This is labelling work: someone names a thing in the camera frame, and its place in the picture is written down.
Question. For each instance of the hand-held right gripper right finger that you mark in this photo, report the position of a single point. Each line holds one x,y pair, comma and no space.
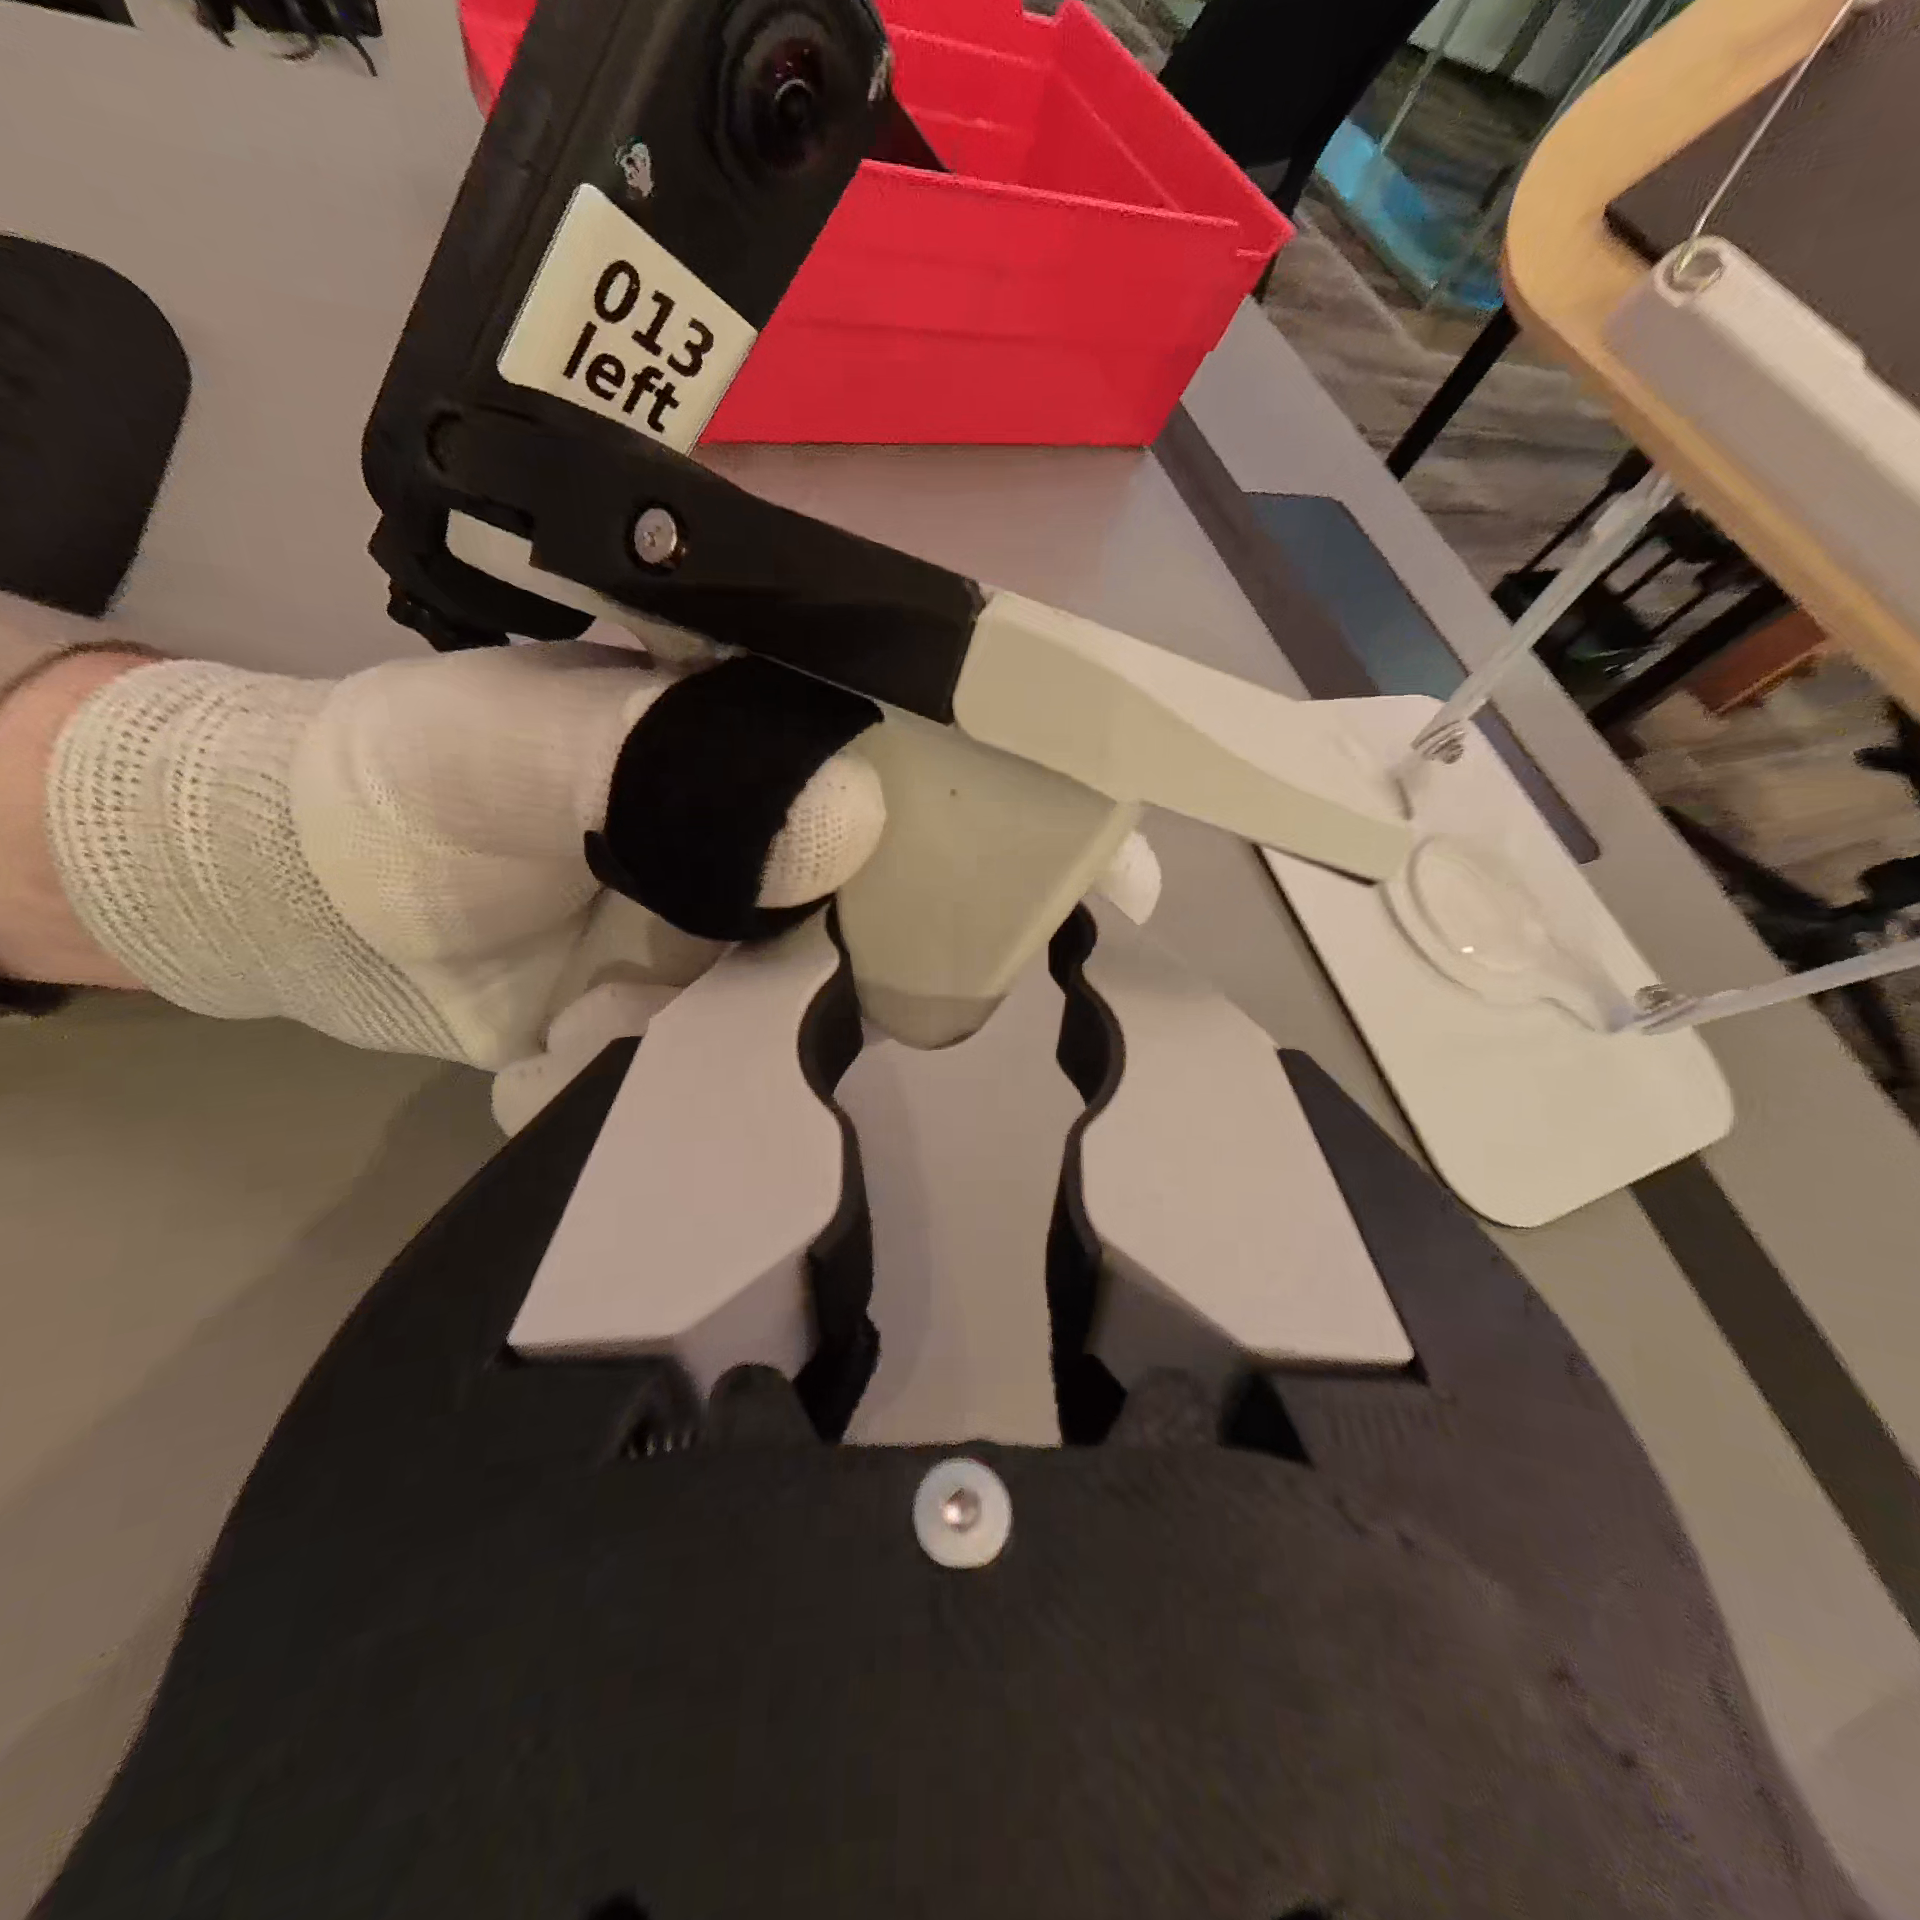
1243,1215

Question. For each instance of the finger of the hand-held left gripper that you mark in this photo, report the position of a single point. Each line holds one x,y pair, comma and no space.
1170,720

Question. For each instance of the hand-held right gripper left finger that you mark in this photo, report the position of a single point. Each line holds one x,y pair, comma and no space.
661,1201

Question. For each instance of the red plastic bin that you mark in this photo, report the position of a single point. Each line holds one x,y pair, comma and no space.
974,300

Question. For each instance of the person's left forearm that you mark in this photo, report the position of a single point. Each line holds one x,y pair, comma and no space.
29,839

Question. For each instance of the person's left hand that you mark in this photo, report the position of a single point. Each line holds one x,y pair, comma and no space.
346,839

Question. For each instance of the clear acrylic rod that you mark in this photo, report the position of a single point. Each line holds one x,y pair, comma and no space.
1529,629
1798,983

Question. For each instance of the black quilted pad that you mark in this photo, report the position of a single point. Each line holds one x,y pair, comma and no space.
76,436

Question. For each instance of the black office chair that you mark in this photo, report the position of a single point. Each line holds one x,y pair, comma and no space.
1276,76

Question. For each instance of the wooden board with black panel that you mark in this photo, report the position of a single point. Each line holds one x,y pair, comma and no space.
1560,182

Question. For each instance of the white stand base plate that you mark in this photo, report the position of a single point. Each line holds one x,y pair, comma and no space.
1545,1079

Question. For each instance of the white bracket bar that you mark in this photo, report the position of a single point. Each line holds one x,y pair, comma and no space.
1770,352

